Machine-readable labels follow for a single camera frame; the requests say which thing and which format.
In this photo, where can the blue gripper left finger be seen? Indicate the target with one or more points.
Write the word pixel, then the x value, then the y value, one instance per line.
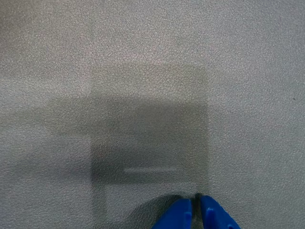
pixel 177 214

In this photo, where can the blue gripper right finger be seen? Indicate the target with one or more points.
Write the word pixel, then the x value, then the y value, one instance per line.
pixel 214 214

